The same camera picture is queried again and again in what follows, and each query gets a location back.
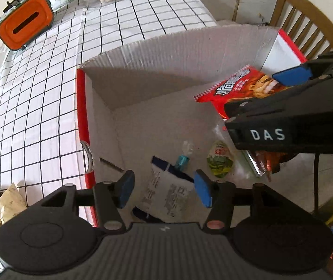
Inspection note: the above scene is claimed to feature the blue white snack packet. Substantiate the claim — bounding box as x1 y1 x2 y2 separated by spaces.
132 155 195 224

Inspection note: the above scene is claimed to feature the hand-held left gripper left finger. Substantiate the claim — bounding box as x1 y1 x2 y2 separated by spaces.
40 170 135 231

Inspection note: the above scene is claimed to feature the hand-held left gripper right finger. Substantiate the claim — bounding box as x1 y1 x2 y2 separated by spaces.
194 169 289 234

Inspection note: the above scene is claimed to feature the teal candy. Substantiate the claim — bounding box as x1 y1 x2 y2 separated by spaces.
173 141 195 170

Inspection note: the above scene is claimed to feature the red cardboard box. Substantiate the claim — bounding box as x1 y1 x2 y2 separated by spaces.
76 25 333 229

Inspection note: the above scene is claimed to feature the orange brown snack packet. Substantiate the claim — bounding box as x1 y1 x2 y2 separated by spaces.
242 149 284 182

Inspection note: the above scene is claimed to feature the red snack packet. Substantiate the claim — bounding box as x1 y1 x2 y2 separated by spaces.
195 65 282 120

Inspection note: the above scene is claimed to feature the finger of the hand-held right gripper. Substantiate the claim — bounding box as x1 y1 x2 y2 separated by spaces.
224 76 333 120
272 47 333 87

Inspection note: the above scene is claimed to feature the orange tissue box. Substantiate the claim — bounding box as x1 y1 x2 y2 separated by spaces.
0 0 55 51

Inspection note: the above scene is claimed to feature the cream snack packet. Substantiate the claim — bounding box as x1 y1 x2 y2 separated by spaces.
0 183 28 223

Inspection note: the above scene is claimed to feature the wooden slat-back chair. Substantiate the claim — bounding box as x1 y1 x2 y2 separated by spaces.
268 0 333 62

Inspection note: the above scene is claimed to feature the green egg-shaped snack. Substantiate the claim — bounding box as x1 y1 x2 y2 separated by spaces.
206 140 234 179

